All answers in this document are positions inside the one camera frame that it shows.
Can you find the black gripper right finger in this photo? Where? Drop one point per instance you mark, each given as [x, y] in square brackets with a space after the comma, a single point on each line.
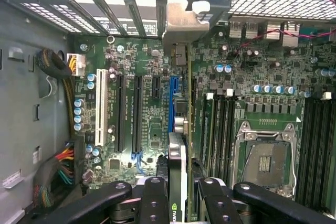
[218, 205]

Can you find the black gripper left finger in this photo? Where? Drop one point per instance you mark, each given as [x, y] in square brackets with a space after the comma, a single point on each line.
[153, 205]

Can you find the CPU socket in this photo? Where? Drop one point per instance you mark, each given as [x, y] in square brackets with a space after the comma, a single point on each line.
[265, 161]

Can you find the long black expansion slot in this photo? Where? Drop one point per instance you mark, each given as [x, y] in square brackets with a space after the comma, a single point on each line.
[120, 113]
[137, 113]

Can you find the blue expansion slot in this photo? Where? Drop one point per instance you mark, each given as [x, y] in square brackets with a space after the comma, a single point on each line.
[173, 98]

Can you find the white expansion slot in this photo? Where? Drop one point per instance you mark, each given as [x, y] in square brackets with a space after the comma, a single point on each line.
[101, 108]

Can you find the short black expansion slot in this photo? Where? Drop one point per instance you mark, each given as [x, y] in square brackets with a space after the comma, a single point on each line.
[156, 86]

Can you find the green motherboard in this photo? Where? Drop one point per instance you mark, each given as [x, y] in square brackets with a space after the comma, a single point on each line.
[147, 58]

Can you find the open grey PC case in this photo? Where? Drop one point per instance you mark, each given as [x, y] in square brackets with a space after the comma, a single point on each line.
[39, 9]

